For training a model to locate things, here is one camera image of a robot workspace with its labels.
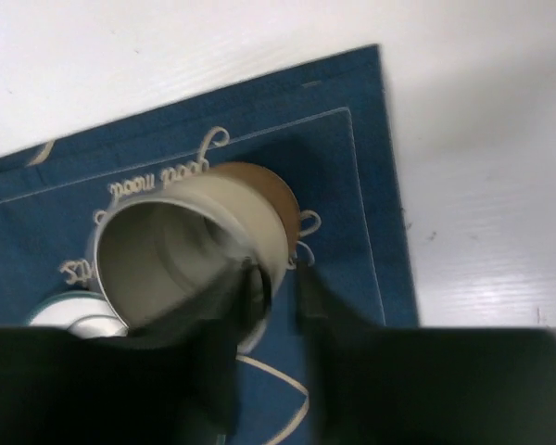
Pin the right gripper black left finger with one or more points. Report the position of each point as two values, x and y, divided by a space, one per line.
172 381

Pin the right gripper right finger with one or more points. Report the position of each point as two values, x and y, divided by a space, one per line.
371 384

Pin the white round plate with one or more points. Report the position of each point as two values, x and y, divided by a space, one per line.
83 313

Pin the metal cup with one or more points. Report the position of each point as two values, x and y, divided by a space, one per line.
153 251

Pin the dark blue cloth placemat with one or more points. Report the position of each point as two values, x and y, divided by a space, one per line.
321 126

